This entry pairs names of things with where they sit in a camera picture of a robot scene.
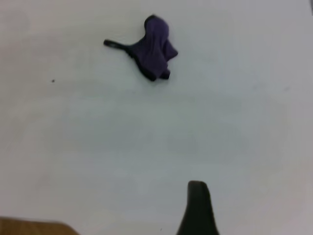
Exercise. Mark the purple cloth with black trim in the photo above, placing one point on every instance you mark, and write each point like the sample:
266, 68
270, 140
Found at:
154, 51

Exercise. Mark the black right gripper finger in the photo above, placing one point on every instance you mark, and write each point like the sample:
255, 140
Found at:
199, 210

